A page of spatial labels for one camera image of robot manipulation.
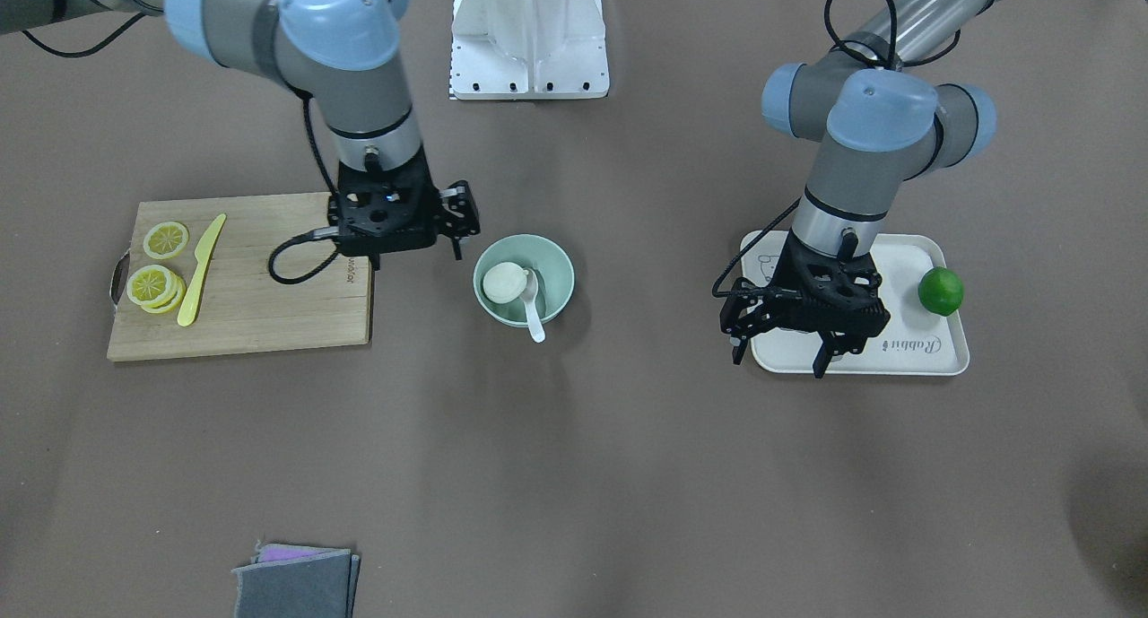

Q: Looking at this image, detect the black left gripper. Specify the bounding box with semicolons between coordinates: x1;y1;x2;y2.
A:
762;232;891;379

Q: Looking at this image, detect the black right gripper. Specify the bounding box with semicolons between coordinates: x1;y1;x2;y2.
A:
328;148;442;266

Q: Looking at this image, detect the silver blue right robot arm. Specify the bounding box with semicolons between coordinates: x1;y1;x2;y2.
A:
3;0;455;263

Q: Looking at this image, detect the mint green bowl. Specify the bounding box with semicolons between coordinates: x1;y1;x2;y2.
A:
472;234;575;329

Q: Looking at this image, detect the white ceramic spoon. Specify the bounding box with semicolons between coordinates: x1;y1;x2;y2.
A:
519;269;546;343

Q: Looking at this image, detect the lemon slice single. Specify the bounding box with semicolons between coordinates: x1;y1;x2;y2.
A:
141;221;191;261

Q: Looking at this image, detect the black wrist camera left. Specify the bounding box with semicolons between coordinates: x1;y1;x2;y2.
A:
720;277;779;365

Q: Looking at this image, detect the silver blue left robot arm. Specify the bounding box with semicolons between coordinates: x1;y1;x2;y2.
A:
735;0;1005;378

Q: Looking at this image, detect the cream rabbit tray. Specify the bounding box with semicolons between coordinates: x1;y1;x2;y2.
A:
740;231;970;377

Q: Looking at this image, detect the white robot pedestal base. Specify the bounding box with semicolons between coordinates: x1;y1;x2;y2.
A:
448;0;611;100

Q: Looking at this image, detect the wooden cutting board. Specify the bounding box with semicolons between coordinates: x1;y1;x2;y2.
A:
107;192;373;363

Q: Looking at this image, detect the grey folded cloth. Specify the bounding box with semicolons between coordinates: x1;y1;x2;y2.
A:
232;542;360;617

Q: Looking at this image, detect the lemon slice stack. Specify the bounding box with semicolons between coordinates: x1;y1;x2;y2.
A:
126;264;187;315

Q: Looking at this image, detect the green lime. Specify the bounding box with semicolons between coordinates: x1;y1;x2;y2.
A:
916;266;965;317

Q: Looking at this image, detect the yellow plastic knife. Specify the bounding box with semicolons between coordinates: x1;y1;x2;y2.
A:
177;213;227;327

